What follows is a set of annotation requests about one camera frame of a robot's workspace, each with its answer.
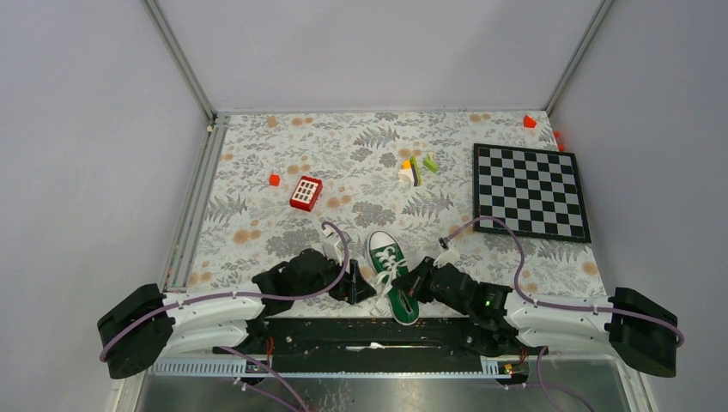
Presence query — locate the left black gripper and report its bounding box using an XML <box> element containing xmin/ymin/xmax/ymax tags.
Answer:
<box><xmin>294</xmin><ymin>251</ymin><xmax>375</xmax><ymax>304</ymax></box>

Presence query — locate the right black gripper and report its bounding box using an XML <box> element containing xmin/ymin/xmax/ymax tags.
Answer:
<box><xmin>391</xmin><ymin>256</ymin><xmax>470</xmax><ymax>315</ymax></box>

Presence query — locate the white shoelace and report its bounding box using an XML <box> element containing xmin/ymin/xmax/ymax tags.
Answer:
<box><xmin>369</xmin><ymin>241</ymin><xmax>408</xmax><ymax>308</ymax></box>

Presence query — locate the green white sneaker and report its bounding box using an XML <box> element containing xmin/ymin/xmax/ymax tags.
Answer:
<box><xmin>366</xmin><ymin>230</ymin><xmax>420</xmax><ymax>326</ymax></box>

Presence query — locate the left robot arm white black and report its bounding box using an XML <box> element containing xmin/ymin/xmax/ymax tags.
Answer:
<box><xmin>97</xmin><ymin>249</ymin><xmax>375</xmax><ymax>379</ymax></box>

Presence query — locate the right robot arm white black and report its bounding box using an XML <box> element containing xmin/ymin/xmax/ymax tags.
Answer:
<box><xmin>393</xmin><ymin>257</ymin><xmax>679</xmax><ymax>378</ymax></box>

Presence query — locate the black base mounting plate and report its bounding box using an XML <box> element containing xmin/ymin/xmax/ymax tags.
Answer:
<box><xmin>234</xmin><ymin>318</ymin><xmax>541</xmax><ymax>373</ymax></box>

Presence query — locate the red white brick block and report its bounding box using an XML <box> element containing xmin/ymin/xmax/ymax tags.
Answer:
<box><xmin>289</xmin><ymin>176</ymin><xmax>323</xmax><ymax>212</ymax></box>

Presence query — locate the floral patterned table mat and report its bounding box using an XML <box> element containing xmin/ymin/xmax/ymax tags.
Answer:
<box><xmin>186</xmin><ymin>111</ymin><xmax>604</xmax><ymax>297</ymax></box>

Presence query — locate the black white checkerboard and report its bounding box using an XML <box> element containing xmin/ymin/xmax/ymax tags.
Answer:
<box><xmin>473</xmin><ymin>143</ymin><xmax>592</xmax><ymax>244</ymax></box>

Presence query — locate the lime green block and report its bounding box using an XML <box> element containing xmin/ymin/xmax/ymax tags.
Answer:
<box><xmin>423</xmin><ymin>155</ymin><xmax>440</xmax><ymax>173</ymax></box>

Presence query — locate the red block far corner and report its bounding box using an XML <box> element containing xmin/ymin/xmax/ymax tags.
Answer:
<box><xmin>523</xmin><ymin>115</ymin><xmax>537</xmax><ymax>129</ymax></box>

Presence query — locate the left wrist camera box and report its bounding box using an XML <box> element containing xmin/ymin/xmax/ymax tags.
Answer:
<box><xmin>321</xmin><ymin>228</ymin><xmax>349</xmax><ymax>264</ymax></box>

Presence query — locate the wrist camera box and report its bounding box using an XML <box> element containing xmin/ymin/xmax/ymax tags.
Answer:
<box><xmin>321</xmin><ymin>228</ymin><xmax>349</xmax><ymax>264</ymax></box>
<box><xmin>434</xmin><ymin>238</ymin><xmax>460</xmax><ymax>268</ymax></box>

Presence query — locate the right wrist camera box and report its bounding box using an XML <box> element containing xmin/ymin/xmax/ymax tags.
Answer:
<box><xmin>434</xmin><ymin>238</ymin><xmax>460</xmax><ymax>268</ymax></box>

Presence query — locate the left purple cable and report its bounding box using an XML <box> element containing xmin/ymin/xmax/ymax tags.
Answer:
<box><xmin>99</xmin><ymin>221</ymin><xmax>351</xmax><ymax>412</ymax></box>

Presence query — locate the purple cable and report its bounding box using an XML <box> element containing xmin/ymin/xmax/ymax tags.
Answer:
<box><xmin>439</xmin><ymin>215</ymin><xmax>686</xmax><ymax>412</ymax></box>
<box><xmin>99</xmin><ymin>221</ymin><xmax>351</xmax><ymax>412</ymax></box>

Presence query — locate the aluminium frame rail front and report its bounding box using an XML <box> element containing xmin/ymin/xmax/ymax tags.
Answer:
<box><xmin>122</xmin><ymin>319</ymin><xmax>638</xmax><ymax>381</ymax></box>

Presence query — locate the red block at wall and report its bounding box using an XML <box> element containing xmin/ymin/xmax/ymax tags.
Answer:
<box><xmin>554</xmin><ymin>130</ymin><xmax>565</xmax><ymax>152</ymax></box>

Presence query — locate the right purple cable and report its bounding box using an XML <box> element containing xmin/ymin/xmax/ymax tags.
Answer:
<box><xmin>439</xmin><ymin>215</ymin><xmax>686</xmax><ymax>412</ymax></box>

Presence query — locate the right aluminium corner post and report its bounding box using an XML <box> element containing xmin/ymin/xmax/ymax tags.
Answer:
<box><xmin>543</xmin><ymin>0</ymin><xmax>616</xmax><ymax>116</ymax></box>

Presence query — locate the aluminium corner post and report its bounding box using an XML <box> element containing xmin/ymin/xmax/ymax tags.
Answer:
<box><xmin>141</xmin><ymin>0</ymin><xmax>216</xmax><ymax>124</ymax></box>
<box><xmin>543</xmin><ymin>0</ymin><xmax>616</xmax><ymax>116</ymax></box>

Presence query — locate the left aluminium corner post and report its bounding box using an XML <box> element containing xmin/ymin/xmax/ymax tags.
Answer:
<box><xmin>141</xmin><ymin>0</ymin><xmax>216</xmax><ymax>124</ymax></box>

